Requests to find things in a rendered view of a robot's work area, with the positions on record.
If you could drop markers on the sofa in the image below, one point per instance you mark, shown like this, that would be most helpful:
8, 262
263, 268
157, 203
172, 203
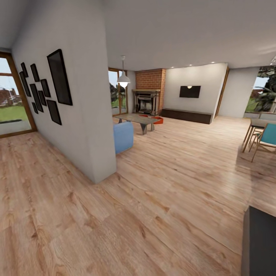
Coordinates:
123, 136

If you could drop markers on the picture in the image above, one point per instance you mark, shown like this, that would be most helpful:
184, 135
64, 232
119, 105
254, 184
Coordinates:
58, 73
51, 104
37, 104
36, 78

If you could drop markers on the storage box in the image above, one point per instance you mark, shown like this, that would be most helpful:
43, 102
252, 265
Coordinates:
158, 122

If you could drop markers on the breakfast table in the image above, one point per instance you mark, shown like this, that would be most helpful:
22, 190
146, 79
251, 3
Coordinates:
257, 123

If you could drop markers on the stairs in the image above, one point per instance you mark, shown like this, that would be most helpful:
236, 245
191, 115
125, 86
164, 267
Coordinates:
259, 226

